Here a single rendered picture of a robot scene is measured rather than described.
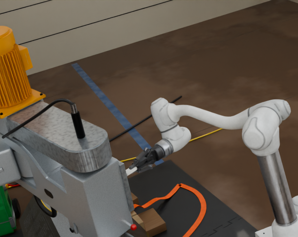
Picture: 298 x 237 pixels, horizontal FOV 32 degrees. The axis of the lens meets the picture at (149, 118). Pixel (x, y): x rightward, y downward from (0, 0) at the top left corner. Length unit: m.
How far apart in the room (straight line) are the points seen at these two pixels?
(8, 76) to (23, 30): 5.04
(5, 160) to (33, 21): 4.96
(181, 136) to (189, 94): 3.71
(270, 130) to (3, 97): 1.40
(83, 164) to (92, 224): 0.33
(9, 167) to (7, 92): 0.46
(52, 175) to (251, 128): 1.09
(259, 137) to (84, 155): 0.77
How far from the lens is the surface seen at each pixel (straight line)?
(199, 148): 5.34
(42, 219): 3.55
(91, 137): 2.40
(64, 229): 3.32
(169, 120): 2.66
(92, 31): 8.07
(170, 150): 2.69
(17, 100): 2.86
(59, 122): 2.61
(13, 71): 2.79
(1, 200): 4.69
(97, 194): 2.47
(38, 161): 2.81
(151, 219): 4.40
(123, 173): 2.52
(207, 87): 6.52
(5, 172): 3.05
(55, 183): 2.73
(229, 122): 2.55
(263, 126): 2.26
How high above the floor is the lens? 2.90
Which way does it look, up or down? 29 degrees down
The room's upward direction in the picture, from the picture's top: 11 degrees counter-clockwise
